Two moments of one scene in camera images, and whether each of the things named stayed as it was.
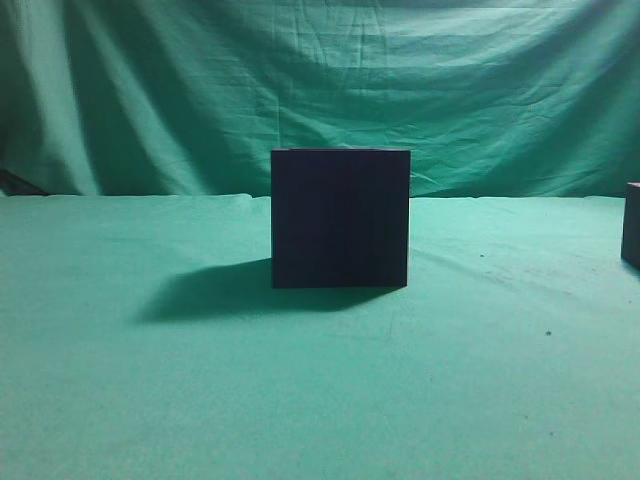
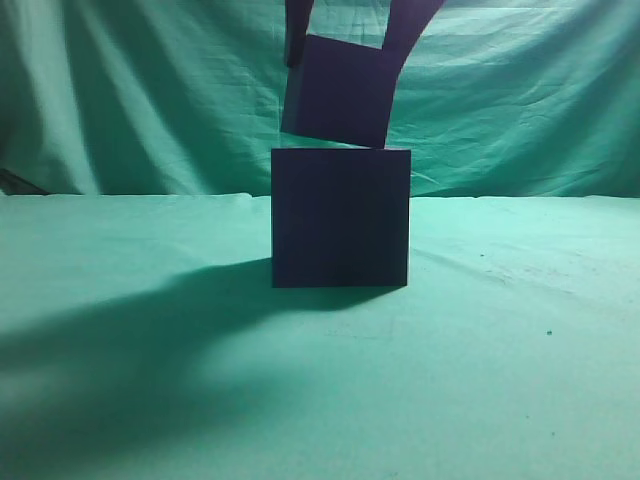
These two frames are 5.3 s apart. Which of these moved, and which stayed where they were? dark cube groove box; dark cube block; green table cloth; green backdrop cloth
Moved: dark cube block
Stayed: green table cloth; dark cube groove box; green backdrop cloth
